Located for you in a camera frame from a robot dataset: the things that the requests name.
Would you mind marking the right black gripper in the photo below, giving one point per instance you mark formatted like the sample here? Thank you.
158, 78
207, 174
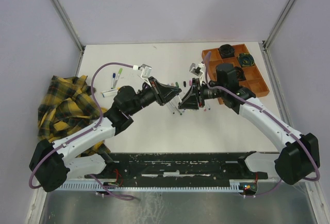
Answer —
193, 98

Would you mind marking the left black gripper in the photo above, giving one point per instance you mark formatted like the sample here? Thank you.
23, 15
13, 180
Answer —
163, 92

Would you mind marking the black marker pen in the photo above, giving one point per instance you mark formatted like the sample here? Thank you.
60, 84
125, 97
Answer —
171, 108

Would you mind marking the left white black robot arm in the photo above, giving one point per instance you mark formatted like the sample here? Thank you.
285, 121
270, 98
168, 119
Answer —
53, 163

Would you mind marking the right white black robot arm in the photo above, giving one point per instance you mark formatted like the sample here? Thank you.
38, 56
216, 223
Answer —
298, 155

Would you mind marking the black orange rolled sock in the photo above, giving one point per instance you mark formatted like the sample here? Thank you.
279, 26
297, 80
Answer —
240, 73

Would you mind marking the black rolled sock top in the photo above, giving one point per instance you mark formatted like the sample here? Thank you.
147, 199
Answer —
226, 51

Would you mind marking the orange compartment tray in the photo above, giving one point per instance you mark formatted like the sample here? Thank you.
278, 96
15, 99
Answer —
254, 80

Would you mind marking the green blue rolled sock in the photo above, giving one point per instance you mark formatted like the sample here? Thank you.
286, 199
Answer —
246, 60

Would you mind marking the yellow plaid cloth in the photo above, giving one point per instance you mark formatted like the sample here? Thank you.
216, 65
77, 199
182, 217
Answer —
66, 108

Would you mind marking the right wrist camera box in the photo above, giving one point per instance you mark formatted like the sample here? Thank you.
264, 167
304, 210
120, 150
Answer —
198, 70

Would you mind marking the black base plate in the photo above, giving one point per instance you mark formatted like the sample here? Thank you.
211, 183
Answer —
178, 169

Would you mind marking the white cable duct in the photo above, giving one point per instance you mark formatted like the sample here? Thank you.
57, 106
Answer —
234, 187

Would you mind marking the right aluminium frame post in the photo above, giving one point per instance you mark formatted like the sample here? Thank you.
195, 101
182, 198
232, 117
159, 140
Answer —
279, 23

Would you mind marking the aluminium frame post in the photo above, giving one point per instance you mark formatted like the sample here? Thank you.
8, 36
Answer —
279, 23
67, 23

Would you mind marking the left aluminium frame post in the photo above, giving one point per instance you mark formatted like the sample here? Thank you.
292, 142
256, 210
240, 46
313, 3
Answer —
67, 23

